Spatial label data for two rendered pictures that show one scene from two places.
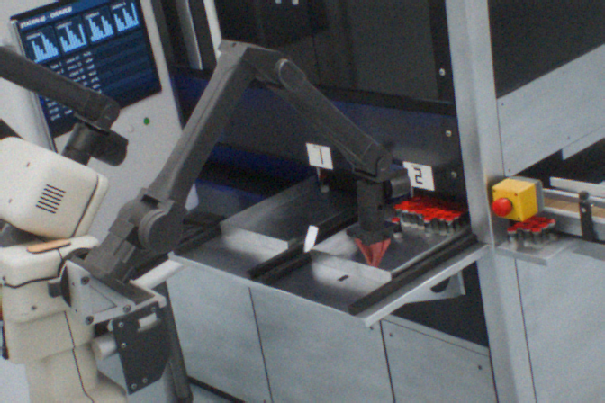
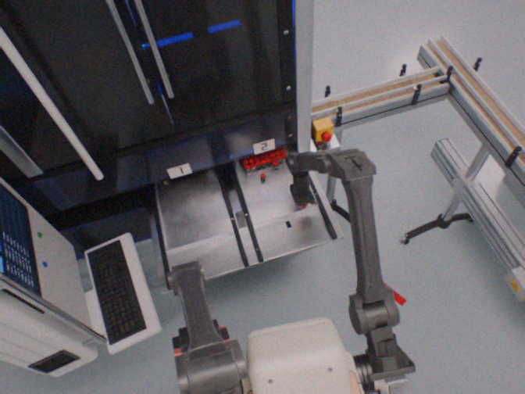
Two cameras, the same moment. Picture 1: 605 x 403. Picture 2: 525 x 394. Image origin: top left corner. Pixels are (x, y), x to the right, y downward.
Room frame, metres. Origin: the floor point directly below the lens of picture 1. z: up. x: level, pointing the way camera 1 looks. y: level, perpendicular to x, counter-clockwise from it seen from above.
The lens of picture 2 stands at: (2.07, 0.63, 2.29)
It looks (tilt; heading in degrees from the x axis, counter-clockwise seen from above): 57 degrees down; 301
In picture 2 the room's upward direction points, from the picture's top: 10 degrees counter-clockwise
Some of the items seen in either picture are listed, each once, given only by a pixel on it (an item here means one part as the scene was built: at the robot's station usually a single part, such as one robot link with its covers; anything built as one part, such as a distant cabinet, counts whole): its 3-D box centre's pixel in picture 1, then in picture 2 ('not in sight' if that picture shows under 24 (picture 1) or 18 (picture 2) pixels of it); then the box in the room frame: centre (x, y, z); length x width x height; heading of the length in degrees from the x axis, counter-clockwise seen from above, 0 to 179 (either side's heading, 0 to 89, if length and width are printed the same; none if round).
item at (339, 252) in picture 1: (400, 237); (273, 182); (2.49, -0.23, 0.90); 0.34 x 0.26 x 0.04; 129
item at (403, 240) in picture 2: not in sight; (441, 224); (1.71, -0.78, 0.07); 0.50 x 0.08 x 0.14; 39
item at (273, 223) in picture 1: (302, 212); (191, 206); (2.76, -0.01, 0.90); 0.34 x 0.26 x 0.04; 129
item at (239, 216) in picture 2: (294, 248); (244, 231); (2.51, 0.02, 0.91); 0.14 x 0.03 x 0.06; 128
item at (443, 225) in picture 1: (424, 220); (266, 164); (2.55, -0.30, 0.90); 0.18 x 0.02 x 0.05; 39
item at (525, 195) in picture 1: (517, 198); (322, 128); (2.37, -0.48, 1.00); 0.08 x 0.07 x 0.07; 129
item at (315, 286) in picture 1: (330, 245); (237, 212); (2.58, -0.07, 0.87); 0.70 x 0.48 x 0.02; 39
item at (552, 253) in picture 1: (541, 244); (320, 139); (2.39, -0.52, 0.87); 0.14 x 0.13 x 0.02; 129
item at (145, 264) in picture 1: (162, 245); (114, 288); (2.92, 0.37, 0.82); 0.40 x 0.14 x 0.02; 137
